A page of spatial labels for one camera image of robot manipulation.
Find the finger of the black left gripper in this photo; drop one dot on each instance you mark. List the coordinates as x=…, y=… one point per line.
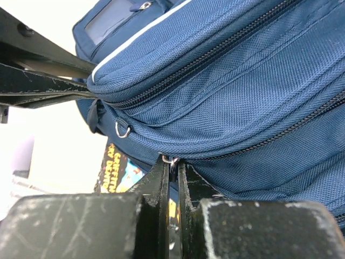
x=29, y=89
x=29, y=49

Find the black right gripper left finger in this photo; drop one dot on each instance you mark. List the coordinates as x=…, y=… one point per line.
x=133, y=224

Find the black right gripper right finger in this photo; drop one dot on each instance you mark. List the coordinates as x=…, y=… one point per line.
x=215, y=227

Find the navy blue student backpack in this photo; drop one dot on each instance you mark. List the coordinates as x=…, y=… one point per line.
x=249, y=93

